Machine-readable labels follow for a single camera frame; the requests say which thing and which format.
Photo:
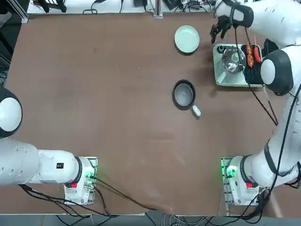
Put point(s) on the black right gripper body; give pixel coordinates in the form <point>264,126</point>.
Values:
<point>223,23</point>

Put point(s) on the black silver control knob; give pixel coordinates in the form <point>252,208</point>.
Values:
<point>220,49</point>

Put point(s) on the mint green multifunctional cooking machine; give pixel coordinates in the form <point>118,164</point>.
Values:
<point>217,61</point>

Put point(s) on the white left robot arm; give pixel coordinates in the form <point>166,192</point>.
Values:
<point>23,164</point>

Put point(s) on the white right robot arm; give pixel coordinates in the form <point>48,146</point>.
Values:
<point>277,68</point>

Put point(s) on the mint green round plate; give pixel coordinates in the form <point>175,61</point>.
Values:
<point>187,38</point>

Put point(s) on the two-piece orange sausage skewer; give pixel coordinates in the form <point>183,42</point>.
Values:
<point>249,56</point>

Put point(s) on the red sausage skewer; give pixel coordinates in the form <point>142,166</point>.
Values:
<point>257,55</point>

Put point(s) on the aluminium profile rail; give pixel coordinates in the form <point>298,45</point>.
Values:
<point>158,8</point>

